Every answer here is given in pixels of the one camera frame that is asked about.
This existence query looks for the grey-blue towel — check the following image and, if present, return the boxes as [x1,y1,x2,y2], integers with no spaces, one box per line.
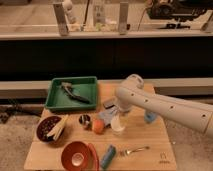
[98,106,118,126]

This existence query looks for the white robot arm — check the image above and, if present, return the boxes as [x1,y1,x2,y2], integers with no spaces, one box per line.
[115,74,213,138]

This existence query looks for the green plastic tray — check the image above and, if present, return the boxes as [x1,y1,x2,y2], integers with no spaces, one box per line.
[45,76,98,112]

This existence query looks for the dark tongs in tray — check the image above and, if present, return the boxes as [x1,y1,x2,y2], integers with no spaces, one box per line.
[61,82,90,104]

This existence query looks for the dark grey rectangular block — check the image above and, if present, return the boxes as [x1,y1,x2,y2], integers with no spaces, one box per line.
[103,99,114,109]

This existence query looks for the orange fruit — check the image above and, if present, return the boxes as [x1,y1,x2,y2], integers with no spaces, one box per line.
[92,119,105,134]

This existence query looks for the small metal cup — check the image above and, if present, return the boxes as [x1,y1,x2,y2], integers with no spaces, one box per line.
[79,114,91,130]

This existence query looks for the white plastic cup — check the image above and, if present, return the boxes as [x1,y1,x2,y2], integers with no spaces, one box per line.
[110,115,125,135]

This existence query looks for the blue cup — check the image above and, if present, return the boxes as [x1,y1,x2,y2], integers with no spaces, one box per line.
[144,112,157,124]

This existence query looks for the wooden board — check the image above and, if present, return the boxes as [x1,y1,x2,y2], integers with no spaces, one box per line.
[23,82,178,171]

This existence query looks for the metal fork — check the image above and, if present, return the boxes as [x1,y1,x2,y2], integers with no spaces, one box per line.
[119,146,150,157]

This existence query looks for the blue-green cylinder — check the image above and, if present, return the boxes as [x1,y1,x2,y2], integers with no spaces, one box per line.
[100,145,116,170]

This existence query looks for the dark brown bowl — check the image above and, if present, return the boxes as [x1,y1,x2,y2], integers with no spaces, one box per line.
[36,116,61,142]

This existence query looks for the red bowl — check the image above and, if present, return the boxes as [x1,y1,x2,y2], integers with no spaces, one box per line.
[61,141,90,171]

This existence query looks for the red plate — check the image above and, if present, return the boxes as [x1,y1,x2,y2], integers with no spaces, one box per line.
[88,143,99,171]

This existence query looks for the black machine in background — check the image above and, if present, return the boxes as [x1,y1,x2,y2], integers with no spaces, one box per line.
[146,0,213,22]

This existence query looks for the left metal post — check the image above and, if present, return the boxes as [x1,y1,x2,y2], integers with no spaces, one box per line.
[53,1,69,36]

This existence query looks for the metal post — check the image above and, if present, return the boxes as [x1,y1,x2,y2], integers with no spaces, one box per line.
[53,1,69,36]
[118,2,129,35]

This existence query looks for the right metal post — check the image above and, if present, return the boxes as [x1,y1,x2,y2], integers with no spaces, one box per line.
[118,2,129,35]

